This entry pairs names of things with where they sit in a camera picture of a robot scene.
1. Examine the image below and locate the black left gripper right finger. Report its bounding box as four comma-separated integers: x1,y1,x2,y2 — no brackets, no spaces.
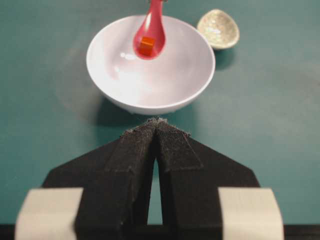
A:
154,120,260,240

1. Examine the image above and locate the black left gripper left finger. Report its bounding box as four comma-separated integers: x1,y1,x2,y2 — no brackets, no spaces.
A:
42,120,157,240

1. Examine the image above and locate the small red block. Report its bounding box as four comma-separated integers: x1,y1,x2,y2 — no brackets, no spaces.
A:
139,36,156,56

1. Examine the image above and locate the pink plastic spoon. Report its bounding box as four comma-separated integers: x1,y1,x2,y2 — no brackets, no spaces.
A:
132,0,166,60

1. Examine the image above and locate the white round bowl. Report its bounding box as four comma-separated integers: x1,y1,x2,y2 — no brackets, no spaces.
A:
86,15,216,115

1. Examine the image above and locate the speckled ceramic spoon rest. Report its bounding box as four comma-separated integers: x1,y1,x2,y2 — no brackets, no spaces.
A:
196,9,240,50

